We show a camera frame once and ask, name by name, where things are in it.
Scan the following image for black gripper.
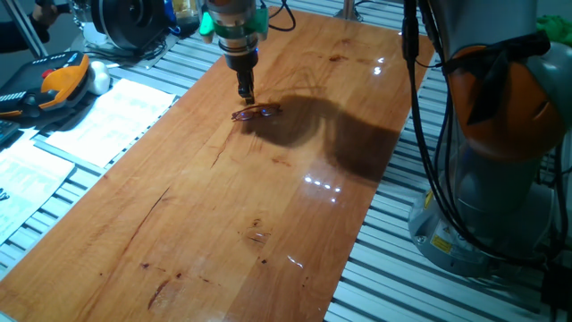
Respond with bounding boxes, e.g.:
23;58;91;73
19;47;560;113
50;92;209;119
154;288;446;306
224;49;260;106

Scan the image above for brown thin-framed glasses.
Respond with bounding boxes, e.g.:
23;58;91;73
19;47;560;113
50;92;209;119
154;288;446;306
231;102;283;123

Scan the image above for forearm in black sleeve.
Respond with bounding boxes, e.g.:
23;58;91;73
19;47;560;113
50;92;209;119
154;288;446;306
0;15;50;55

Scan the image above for person's bare hand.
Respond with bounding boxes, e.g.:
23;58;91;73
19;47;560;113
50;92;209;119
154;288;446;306
30;1;62;28

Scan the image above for gold foil pack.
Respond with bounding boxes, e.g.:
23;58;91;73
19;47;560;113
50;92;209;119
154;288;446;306
172;0;200;29

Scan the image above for blue fabric bag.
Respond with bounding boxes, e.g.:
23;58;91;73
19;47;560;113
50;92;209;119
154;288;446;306
162;0;182;35

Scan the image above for glossy wooden board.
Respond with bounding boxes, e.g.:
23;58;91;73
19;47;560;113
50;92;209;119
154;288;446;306
0;6;437;322

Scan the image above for white printed paper sheet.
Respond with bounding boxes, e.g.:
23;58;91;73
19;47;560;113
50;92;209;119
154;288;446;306
0;138;76;246
44;78;178;169

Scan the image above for black round spool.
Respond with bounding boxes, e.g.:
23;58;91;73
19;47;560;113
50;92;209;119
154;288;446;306
91;0;169;51

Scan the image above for white rounded plastic object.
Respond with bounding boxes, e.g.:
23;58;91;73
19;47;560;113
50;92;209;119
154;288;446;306
87;60;112;97

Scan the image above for orange black teach pendant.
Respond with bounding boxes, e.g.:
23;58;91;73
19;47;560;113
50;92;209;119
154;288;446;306
0;50;93;120

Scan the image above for grey metal strut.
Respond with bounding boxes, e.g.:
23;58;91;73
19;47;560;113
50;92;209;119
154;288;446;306
2;0;48;59

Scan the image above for green cloth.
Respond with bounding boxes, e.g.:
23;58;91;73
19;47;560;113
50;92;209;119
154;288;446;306
535;14;572;47

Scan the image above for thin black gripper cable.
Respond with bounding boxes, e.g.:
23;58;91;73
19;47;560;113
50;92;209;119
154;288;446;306
258;0;298;33

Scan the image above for black cables beside spool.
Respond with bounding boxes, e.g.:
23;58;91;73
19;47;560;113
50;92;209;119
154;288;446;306
84;36;180;62

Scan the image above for aluminium frame post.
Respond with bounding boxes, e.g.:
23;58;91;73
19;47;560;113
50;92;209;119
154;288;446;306
334;0;364;22

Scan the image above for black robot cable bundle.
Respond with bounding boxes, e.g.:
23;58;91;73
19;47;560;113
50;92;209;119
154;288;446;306
400;0;558;270

